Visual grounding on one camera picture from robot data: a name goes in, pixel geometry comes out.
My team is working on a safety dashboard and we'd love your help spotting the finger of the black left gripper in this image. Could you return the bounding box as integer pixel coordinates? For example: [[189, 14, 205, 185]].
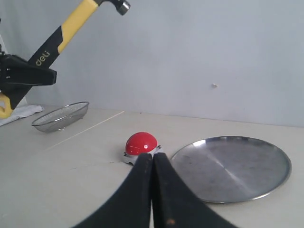
[[0, 54, 57, 92]]

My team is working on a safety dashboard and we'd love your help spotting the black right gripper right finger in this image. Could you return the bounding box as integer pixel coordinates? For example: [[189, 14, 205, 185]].
[[153, 153, 235, 228]]

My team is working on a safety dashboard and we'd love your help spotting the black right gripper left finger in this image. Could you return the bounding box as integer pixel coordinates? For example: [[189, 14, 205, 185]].
[[75, 154, 152, 228]]

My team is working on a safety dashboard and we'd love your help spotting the yellow black claw hammer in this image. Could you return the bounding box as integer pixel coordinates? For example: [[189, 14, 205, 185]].
[[0, 0, 131, 119]]

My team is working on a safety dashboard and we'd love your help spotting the red dome push button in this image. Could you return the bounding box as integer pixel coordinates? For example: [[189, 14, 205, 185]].
[[123, 132, 164, 165]]

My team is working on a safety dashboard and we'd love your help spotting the white cloth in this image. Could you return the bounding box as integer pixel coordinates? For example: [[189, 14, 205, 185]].
[[0, 105, 44, 126]]

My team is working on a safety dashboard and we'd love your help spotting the round stainless steel plate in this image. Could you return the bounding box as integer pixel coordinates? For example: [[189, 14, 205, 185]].
[[171, 136, 292, 204]]

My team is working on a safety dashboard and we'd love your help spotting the metal mesh basket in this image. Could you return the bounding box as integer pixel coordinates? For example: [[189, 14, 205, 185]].
[[31, 101, 89, 133]]

